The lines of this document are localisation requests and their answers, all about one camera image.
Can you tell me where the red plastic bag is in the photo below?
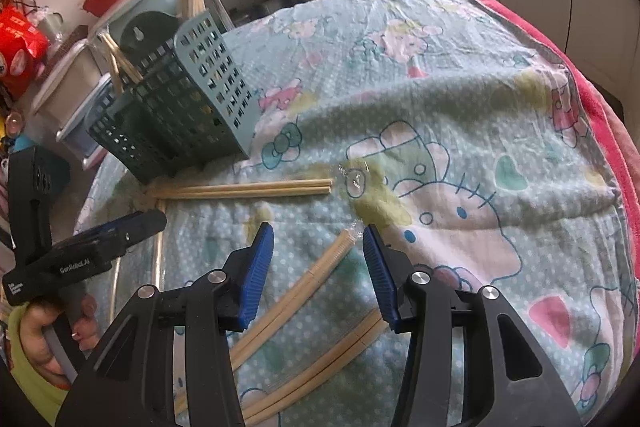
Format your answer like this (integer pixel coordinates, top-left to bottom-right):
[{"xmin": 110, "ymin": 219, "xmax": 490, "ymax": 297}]
[{"xmin": 0, "ymin": 4, "xmax": 51, "ymax": 98}]

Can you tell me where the bare bamboo chopstick pair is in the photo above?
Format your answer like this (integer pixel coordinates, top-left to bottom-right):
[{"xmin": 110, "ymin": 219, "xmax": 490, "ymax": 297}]
[
  {"xmin": 97, "ymin": 32, "xmax": 123, "ymax": 94},
  {"xmin": 119, "ymin": 54, "xmax": 146, "ymax": 85}
]

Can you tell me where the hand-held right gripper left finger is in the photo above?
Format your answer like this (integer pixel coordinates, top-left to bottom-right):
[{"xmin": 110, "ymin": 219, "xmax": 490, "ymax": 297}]
[{"xmin": 55, "ymin": 222, "xmax": 275, "ymax": 427}]

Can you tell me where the person's left hand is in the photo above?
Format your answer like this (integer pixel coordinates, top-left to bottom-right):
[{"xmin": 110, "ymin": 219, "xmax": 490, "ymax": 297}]
[{"xmin": 19, "ymin": 293, "xmax": 101, "ymax": 383}]

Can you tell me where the dark wicker basket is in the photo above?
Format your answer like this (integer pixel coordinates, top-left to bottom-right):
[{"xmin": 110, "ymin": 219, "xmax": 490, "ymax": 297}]
[{"xmin": 39, "ymin": 24, "xmax": 91, "ymax": 72}]

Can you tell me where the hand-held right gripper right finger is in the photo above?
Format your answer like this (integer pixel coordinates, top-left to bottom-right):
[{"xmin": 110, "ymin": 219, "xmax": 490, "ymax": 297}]
[{"xmin": 362, "ymin": 224, "xmax": 583, "ymax": 427}]

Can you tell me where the lavender plastic drawer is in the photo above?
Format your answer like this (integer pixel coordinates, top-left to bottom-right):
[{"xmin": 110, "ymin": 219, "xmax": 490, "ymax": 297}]
[{"xmin": 55, "ymin": 74, "xmax": 115, "ymax": 160}]

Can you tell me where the clear glass cup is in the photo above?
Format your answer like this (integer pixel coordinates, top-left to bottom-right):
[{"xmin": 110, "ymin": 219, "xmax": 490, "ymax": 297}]
[{"xmin": 37, "ymin": 12, "xmax": 66, "ymax": 41}]

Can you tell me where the green plastic utensil holder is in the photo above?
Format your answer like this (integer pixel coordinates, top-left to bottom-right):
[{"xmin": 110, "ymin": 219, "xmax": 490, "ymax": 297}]
[{"xmin": 87, "ymin": 8, "xmax": 260, "ymax": 186}]

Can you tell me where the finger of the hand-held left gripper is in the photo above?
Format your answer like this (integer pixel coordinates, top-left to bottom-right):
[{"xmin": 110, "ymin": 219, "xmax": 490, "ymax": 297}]
[{"xmin": 97, "ymin": 208, "xmax": 168, "ymax": 254}]

